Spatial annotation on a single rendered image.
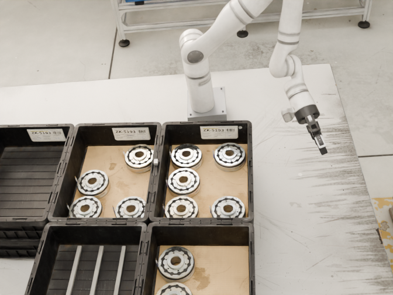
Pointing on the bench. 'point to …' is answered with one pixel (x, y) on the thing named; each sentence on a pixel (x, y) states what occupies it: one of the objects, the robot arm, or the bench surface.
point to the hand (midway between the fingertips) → (323, 149)
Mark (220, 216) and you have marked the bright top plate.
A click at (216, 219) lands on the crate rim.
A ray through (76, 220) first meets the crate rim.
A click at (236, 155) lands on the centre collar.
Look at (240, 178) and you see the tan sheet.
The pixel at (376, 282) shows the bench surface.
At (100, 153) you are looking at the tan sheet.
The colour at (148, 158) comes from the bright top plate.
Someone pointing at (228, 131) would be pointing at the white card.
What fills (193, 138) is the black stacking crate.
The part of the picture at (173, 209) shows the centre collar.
